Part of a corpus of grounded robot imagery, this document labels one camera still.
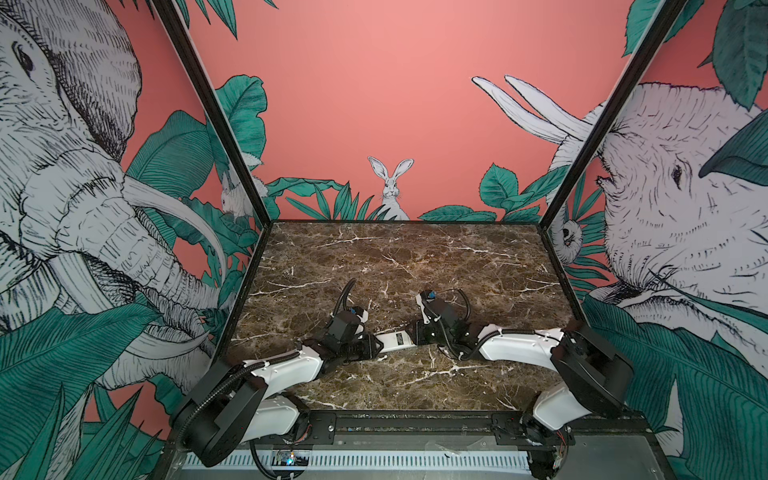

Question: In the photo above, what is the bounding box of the white slotted cable duct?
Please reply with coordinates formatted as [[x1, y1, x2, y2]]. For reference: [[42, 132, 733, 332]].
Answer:
[[179, 449, 532, 473]]

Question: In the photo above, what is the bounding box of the black corner frame post left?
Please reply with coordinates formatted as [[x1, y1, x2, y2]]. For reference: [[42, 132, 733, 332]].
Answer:
[[152, 0, 272, 227]]

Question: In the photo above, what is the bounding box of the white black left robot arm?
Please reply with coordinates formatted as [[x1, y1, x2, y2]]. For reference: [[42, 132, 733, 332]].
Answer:
[[171, 307, 386, 467]]

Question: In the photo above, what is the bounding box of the black corner frame post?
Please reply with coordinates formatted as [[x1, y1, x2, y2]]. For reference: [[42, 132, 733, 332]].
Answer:
[[538, 0, 687, 230], [152, 0, 272, 227]]

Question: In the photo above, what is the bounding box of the black corner frame post right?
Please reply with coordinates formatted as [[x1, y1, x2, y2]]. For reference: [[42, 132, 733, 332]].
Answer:
[[538, 0, 687, 230]]

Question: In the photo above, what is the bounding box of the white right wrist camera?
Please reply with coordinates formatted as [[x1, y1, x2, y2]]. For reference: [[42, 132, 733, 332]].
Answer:
[[416, 290, 438, 325]]

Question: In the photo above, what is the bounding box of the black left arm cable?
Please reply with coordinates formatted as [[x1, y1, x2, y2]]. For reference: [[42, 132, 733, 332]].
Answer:
[[331, 277, 358, 316]]

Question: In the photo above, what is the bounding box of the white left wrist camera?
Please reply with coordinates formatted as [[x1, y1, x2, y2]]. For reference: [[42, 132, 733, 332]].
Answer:
[[350, 306, 369, 334]]

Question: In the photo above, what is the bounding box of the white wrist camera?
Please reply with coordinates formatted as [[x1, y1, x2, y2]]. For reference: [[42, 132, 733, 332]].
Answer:
[[350, 306, 369, 334], [416, 290, 438, 325]]

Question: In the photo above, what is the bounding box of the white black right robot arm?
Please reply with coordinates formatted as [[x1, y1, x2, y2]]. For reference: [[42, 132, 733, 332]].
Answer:
[[409, 289, 634, 431]]

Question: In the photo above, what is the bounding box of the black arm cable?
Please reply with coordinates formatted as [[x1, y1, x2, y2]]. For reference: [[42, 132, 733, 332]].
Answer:
[[331, 277, 358, 316], [449, 287, 472, 322]]

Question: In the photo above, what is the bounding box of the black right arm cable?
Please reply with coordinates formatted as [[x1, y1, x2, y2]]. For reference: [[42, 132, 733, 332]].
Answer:
[[449, 287, 472, 322]]

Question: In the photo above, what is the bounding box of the white remote control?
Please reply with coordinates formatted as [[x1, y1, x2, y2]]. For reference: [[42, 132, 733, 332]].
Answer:
[[376, 330, 417, 353]]

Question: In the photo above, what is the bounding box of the black front mounting rail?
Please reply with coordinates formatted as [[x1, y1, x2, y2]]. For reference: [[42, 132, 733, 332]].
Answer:
[[177, 403, 645, 455]]

